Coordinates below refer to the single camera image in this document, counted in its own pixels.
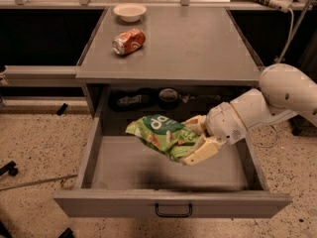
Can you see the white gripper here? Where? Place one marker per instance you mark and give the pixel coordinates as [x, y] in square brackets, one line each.
[222, 122]

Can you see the green rice chip bag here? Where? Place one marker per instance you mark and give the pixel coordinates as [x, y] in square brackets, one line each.
[164, 135]

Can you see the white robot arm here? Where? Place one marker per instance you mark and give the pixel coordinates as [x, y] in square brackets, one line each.
[284, 92]

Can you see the grey open top drawer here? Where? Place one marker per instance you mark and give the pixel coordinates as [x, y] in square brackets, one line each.
[120, 177]

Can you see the black tape roll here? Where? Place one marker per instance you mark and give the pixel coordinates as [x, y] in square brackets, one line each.
[168, 98]

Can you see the black object behind cabinet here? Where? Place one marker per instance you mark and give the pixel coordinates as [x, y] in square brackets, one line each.
[122, 101]

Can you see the grey cabinet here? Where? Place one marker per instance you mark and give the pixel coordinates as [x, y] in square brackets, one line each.
[197, 51]

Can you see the orange soda can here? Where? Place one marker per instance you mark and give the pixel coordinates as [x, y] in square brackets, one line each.
[128, 42]

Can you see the white ceramic bowl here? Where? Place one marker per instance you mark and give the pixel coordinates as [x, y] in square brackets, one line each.
[130, 12]

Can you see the thin metal rod on floor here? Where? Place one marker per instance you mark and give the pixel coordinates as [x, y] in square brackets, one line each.
[36, 182]

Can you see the black caster wheel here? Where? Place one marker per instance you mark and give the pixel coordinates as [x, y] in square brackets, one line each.
[9, 169]

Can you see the black drawer handle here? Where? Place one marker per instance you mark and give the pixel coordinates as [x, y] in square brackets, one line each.
[173, 211]

